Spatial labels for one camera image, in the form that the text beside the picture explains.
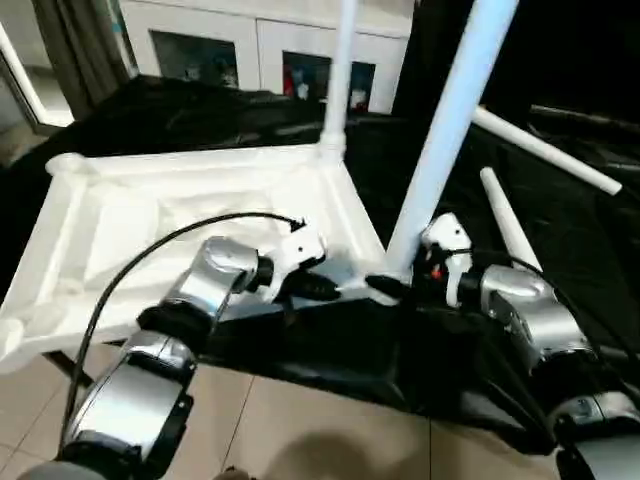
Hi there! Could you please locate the black metal stand leg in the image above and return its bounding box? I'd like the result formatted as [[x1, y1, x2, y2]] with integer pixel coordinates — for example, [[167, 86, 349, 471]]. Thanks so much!
[[43, 349, 79, 384]]

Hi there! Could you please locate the white plastic table leg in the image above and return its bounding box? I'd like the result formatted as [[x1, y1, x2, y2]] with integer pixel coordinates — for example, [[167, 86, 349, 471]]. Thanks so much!
[[383, 0, 522, 282], [472, 103, 625, 197], [313, 0, 360, 162], [478, 167, 545, 275]]

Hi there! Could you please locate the white door frame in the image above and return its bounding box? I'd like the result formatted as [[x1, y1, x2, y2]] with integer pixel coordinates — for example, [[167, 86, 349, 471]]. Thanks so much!
[[0, 24, 77, 127]]

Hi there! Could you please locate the beige curtain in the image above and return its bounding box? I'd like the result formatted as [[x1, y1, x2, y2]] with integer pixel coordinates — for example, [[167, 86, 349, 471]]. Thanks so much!
[[37, 0, 140, 122]]

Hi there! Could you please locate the white table frame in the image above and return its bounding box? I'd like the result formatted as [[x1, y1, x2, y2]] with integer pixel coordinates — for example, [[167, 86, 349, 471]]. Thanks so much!
[[0, 141, 402, 375]]

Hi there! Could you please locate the white glass-door cabinet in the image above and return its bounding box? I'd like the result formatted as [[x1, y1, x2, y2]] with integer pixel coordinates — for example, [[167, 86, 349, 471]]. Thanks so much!
[[118, 0, 417, 115]]

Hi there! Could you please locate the black work mat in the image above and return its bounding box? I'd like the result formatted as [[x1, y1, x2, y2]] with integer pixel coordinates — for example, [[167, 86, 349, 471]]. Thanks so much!
[[0, 74, 640, 456]]

